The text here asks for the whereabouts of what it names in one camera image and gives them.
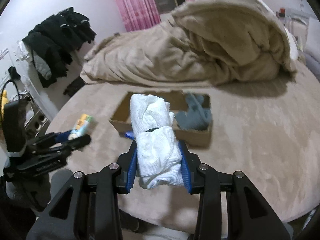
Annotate green white tissue pack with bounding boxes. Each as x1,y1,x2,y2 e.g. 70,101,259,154
68,114,94,140

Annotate white towel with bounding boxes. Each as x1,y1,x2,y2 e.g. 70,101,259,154
130,94,183,189

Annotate grey knit gloves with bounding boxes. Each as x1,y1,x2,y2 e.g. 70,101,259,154
175,93,212,131

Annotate open cardboard box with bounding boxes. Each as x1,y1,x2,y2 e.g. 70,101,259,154
110,90,213,147

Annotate black clothes pile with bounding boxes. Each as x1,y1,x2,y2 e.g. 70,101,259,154
22,7,96,88

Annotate beige bed sheet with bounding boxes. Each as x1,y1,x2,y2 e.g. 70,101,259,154
48,62,319,222

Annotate beige plush blanket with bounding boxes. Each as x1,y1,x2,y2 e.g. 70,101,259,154
80,0,298,87

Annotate pink curtain left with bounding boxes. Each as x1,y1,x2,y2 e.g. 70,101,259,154
115,0,161,31

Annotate grey purple pillow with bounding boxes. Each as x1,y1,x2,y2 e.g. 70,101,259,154
303,52,320,80

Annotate white headboard shelf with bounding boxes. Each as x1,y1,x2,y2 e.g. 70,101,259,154
276,8,316,50

